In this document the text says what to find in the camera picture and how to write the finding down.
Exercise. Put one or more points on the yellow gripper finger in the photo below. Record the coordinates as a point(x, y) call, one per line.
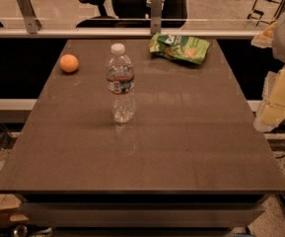
point(271, 110)
point(265, 38)

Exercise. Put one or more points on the green rice chip bag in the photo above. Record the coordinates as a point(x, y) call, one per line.
point(173, 47)

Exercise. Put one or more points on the clear plastic water bottle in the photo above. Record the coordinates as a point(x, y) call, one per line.
point(120, 82)

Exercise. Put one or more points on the wooden stool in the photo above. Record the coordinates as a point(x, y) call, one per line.
point(265, 11)

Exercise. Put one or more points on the grey table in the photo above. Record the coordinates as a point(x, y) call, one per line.
point(191, 158)

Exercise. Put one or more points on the black office chair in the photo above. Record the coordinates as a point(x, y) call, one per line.
point(135, 14)

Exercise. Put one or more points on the orange fruit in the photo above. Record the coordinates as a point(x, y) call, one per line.
point(69, 63)

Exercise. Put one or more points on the centre metal rail bracket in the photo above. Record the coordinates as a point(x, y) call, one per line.
point(156, 16)

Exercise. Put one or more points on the metal rail bracket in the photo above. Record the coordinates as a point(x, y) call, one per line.
point(156, 16)
point(31, 21)

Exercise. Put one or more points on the left metal rail bracket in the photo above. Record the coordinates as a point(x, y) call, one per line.
point(31, 21)

